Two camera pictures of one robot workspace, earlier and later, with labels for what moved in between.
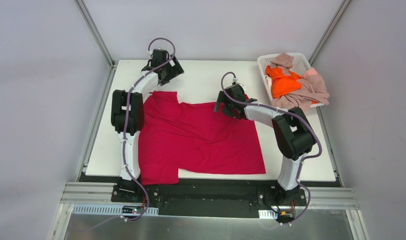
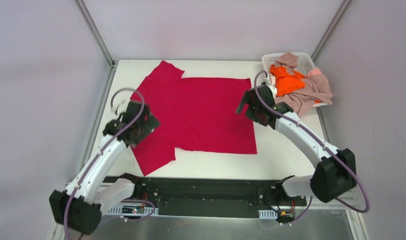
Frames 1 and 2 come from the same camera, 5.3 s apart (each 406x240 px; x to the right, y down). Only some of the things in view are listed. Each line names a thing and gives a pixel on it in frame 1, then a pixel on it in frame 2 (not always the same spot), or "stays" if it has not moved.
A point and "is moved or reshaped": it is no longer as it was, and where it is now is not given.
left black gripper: x=171 y=71 to x=144 y=125
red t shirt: x=176 y=138 is moved or reshaped
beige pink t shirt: x=314 y=89 stays
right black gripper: x=225 y=105 to x=252 y=106
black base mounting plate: x=214 y=196 stays
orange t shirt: x=282 y=84 stays
